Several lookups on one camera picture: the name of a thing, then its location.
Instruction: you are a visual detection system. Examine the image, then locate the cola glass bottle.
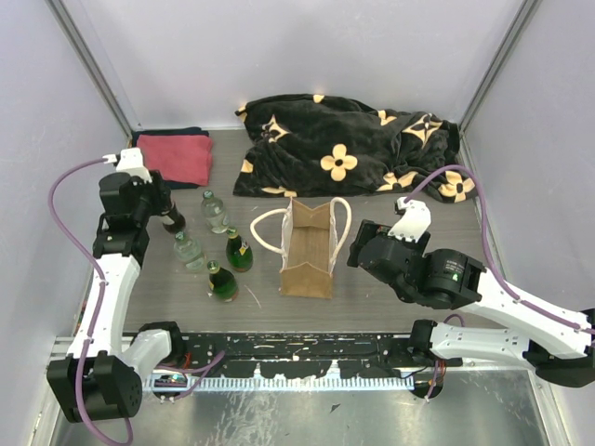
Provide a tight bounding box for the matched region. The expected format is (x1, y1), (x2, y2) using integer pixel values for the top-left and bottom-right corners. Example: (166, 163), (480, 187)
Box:
(160, 203), (186, 234)

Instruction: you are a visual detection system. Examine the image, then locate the canvas tote bag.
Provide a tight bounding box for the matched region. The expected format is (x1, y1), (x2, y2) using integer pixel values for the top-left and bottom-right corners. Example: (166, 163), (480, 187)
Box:
(250, 197), (352, 299)

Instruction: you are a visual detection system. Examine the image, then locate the green bottle front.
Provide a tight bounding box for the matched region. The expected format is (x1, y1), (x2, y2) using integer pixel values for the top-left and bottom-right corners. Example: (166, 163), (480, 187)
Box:
(206, 260), (239, 302)

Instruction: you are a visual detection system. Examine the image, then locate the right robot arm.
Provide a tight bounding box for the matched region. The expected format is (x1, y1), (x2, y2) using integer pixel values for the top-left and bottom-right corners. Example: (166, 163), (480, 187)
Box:
(348, 220), (594, 388)

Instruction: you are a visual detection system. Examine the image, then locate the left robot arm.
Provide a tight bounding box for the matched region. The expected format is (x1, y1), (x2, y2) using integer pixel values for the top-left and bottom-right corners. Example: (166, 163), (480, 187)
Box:
(46, 171), (187, 424)

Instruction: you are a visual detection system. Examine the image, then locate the red folded cloth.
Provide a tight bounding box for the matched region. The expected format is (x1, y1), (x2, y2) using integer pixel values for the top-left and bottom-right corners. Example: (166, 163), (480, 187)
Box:
(137, 134), (215, 186)

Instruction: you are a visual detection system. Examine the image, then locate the clear glass bottle near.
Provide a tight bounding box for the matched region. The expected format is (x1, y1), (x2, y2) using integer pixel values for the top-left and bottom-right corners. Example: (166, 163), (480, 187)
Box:
(174, 231), (206, 270)

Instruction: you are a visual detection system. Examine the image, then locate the clear glass bottle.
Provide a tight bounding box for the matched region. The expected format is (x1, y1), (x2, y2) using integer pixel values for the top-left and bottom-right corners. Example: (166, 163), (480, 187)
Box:
(174, 231), (206, 270)
(201, 190), (229, 233)

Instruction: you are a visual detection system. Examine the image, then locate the clear glass bottle far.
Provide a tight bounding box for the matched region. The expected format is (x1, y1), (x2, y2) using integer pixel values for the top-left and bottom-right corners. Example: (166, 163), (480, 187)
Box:
(201, 190), (229, 233)

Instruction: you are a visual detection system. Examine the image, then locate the dark navy folded cloth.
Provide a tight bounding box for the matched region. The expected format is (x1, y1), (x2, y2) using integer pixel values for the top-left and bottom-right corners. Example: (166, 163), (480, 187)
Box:
(129, 127), (211, 191)

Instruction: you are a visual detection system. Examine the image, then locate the black floral blanket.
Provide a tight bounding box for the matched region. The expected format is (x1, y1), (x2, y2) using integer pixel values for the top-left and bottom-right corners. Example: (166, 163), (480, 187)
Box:
(233, 94), (477, 203)

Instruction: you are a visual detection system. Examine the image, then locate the green bottle yellow label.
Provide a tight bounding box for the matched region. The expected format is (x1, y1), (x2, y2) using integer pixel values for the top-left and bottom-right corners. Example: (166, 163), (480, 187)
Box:
(226, 226), (254, 272)

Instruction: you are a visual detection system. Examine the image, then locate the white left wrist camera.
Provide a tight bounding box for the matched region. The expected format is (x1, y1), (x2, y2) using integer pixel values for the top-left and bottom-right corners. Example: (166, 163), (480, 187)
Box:
(102, 147), (152, 183)

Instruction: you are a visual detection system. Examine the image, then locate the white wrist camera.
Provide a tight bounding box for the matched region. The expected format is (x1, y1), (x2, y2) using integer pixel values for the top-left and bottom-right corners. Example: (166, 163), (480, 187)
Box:
(102, 147), (152, 183)
(390, 197), (431, 243)

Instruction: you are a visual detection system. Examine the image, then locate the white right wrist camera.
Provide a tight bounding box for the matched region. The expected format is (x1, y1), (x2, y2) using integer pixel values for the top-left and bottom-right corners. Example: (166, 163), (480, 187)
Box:
(390, 197), (431, 243)

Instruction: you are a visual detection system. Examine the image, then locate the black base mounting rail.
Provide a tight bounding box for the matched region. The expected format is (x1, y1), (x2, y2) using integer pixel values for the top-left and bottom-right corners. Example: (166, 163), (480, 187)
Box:
(159, 332), (432, 379)

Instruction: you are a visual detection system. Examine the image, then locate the white slotted cable duct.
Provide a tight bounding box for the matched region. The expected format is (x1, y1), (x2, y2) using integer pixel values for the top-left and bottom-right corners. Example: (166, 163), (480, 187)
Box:
(143, 374), (415, 394)

